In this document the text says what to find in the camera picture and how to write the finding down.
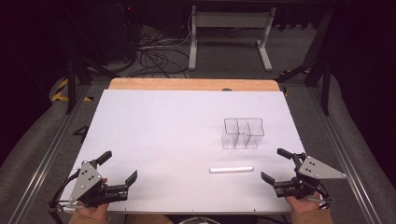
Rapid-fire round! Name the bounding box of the white board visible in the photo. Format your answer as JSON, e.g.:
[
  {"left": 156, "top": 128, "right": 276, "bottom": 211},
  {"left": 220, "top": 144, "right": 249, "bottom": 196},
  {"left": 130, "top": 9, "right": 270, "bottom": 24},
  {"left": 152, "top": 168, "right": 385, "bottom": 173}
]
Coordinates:
[{"left": 58, "top": 89, "right": 313, "bottom": 216}]

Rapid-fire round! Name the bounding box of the yellow black floor tape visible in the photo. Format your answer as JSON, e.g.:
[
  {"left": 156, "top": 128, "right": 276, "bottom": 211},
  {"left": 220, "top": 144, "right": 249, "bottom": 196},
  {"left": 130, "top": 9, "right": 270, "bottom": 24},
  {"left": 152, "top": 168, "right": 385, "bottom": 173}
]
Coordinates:
[{"left": 50, "top": 77, "right": 94, "bottom": 103}]

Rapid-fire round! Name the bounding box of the person's left hand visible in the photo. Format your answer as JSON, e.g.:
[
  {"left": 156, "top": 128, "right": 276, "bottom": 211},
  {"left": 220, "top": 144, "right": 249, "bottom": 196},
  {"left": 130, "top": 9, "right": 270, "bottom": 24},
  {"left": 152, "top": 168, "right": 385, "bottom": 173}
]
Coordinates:
[{"left": 75, "top": 177, "right": 110, "bottom": 223}]

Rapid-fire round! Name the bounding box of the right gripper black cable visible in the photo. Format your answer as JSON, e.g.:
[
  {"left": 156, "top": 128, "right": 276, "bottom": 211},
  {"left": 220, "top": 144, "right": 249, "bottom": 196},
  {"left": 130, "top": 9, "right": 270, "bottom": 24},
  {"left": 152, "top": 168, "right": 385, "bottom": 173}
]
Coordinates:
[{"left": 317, "top": 181, "right": 332, "bottom": 210}]

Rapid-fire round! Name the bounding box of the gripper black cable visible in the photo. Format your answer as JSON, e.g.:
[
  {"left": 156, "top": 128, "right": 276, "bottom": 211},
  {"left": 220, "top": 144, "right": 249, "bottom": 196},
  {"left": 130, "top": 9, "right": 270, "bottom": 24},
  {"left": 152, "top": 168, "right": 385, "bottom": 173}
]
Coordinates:
[
  {"left": 317, "top": 181, "right": 332, "bottom": 210},
  {"left": 48, "top": 169, "right": 82, "bottom": 214}
]

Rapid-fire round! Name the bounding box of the white tube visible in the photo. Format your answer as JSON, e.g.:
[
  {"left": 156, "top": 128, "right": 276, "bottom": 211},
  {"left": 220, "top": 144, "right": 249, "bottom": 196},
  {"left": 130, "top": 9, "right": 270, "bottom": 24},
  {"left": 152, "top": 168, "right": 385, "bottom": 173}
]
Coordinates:
[{"left": 208, "top": 166, "right": 255, "bottom": 175}]

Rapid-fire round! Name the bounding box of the white cable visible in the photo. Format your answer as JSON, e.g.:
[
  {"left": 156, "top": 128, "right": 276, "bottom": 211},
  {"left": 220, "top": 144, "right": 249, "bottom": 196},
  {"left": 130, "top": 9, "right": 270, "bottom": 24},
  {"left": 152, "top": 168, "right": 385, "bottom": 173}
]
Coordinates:
[{"left": 141, "top": 10, "right": 193, "bottom": 50}]

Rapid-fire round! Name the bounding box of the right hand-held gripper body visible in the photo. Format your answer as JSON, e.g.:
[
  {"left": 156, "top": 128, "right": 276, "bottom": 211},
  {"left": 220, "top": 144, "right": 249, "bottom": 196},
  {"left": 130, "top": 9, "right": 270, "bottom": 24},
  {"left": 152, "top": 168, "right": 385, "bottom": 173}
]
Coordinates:
[{"left": 273, "top": 151, "right": 347, "bottom": 201}]

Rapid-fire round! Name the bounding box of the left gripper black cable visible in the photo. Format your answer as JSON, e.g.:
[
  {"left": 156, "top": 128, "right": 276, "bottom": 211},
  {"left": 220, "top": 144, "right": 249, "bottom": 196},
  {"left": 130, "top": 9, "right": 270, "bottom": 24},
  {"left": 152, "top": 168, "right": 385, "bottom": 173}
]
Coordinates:
[{"left": 48, "top": 169, "right": 82, "bottom": 214}]

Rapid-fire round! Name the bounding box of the aluminium rail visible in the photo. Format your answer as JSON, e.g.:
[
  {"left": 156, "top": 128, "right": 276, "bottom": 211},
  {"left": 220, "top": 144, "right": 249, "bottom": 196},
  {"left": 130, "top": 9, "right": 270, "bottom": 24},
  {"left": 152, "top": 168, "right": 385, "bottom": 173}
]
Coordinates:
[
  {"left": 7, "top": 83, "right": 92, "bottom": 224},
  {"left": 306, "top": 85, "right": 388, "bottom": 224}
]

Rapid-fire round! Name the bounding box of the wooden table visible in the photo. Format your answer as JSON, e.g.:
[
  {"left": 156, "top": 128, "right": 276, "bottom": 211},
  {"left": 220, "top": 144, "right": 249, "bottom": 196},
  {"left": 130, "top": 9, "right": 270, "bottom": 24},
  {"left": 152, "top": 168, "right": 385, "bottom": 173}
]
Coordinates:
[{"left": 107, "top": 77, "right": 281, "bottom": 92}]

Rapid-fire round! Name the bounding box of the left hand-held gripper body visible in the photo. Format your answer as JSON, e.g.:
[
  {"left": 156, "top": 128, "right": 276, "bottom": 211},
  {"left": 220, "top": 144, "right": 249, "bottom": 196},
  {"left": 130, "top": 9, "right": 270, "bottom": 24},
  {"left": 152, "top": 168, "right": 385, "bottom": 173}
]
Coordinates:
[{"left": 68, "top": 160, "right": 129, "bottom": 209}]

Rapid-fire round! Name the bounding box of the white metal stand frame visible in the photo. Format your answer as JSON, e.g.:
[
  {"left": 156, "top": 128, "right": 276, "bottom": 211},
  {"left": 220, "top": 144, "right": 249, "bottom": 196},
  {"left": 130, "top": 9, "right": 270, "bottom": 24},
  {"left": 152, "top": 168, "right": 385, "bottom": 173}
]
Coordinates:
[{"left": 188, "top": 5, "right": 277, "bottom": 73}]

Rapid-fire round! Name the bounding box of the tangle of black floor cables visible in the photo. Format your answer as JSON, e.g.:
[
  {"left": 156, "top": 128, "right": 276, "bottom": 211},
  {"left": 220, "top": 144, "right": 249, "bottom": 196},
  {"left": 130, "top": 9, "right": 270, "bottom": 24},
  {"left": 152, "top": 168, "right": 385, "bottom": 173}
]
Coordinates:
[{"left": 122, "top": 26, "right": 191, "bottom": 79}]

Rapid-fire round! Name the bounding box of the person's right hand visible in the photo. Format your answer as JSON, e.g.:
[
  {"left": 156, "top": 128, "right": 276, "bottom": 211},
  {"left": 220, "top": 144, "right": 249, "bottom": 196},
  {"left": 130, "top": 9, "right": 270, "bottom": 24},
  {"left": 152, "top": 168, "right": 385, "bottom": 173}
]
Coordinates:
[{"left": 284, "top": 189, "right": 325, "bottom": 215}]

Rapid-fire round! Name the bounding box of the black triangular bracket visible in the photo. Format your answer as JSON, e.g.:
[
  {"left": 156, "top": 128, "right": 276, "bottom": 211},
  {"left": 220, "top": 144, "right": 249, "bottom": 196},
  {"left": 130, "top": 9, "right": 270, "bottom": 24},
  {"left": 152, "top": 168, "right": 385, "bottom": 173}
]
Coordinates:
[{"left": 72, "top": 124, "right": 91, "bottom": 145}]

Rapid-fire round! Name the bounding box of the black metal stand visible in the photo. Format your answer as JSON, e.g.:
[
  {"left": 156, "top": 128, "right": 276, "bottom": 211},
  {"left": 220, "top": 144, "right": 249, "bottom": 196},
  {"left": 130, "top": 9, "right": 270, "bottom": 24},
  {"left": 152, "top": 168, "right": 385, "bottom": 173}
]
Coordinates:
[
  {"left": 275, "top": 8, "right": 333, "bottom": 117},
  {"left": 64, "top": 54, "right": 120, "bottom": 115}
]

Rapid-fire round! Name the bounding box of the clear plastic divided organizer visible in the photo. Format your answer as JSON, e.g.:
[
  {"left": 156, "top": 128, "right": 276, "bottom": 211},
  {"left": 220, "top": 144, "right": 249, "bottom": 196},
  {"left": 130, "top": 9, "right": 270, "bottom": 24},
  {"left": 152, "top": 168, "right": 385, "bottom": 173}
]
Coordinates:
[{"left": 220, "top": 117, "right": 265, "bottom": 150}]

